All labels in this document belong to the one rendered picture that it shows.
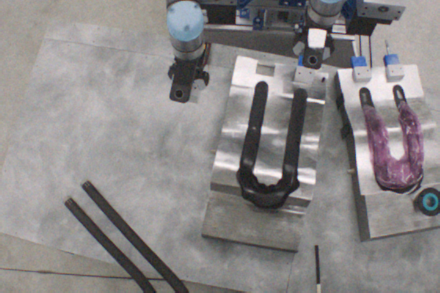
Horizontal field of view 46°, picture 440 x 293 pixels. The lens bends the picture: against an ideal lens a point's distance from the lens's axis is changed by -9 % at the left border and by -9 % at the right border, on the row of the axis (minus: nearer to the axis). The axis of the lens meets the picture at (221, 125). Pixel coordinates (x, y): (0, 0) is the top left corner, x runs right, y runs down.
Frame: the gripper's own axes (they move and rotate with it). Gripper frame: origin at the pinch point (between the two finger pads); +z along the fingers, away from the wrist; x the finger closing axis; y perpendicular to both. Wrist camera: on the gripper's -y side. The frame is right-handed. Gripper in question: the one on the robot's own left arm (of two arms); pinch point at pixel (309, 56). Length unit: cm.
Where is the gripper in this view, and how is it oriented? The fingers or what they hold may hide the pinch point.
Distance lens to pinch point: 147.1
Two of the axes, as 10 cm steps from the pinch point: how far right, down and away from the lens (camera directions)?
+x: -9.8, -1.9, 0.6
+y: 1.9, -9.3, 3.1
